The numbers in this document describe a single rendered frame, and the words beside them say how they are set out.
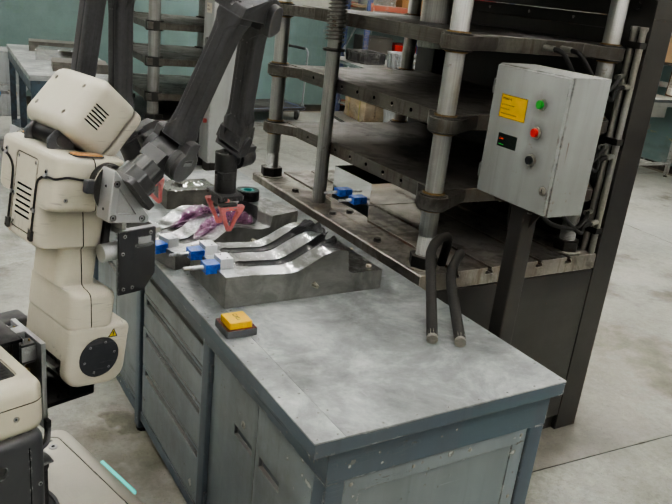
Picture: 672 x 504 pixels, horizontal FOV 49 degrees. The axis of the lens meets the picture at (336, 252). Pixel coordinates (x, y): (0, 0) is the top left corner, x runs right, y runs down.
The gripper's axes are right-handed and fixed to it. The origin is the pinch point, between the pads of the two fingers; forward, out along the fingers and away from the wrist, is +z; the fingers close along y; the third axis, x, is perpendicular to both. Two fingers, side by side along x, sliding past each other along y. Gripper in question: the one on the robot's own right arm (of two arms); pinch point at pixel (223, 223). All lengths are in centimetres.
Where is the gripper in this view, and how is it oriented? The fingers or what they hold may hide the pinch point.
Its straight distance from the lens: 198.9
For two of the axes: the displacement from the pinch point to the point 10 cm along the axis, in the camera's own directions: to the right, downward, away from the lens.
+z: -0.9, 9.3, 3.5
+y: -5.0, -3.5, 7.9
